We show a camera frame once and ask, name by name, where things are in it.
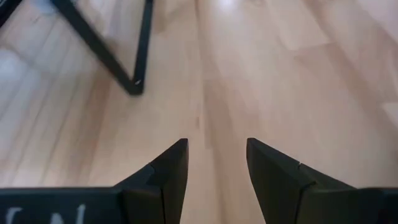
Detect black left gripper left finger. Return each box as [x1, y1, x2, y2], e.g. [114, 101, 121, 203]
[114, 138, 190, 224]

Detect black perforated metal shelf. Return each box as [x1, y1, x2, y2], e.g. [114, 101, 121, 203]
[0, 0, 155, 96]

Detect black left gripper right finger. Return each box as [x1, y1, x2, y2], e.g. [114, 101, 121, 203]
[246, 137, 359, 224]

